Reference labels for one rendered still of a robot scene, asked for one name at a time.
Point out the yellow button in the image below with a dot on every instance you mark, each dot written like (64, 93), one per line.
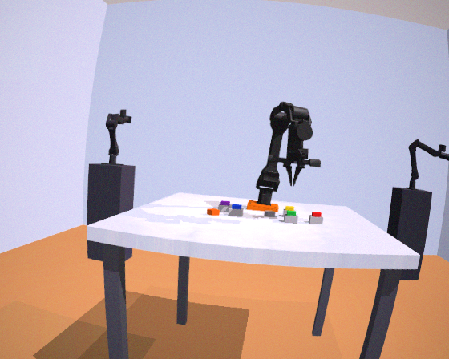
(287, 208)

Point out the green button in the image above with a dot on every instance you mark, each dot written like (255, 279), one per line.
(291, 217)

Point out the purple button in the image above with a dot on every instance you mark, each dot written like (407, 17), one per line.
(224, 206)

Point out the blue button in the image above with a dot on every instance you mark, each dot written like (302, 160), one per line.
(236, 210)

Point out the red button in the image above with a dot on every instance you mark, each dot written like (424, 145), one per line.
(316, 218)

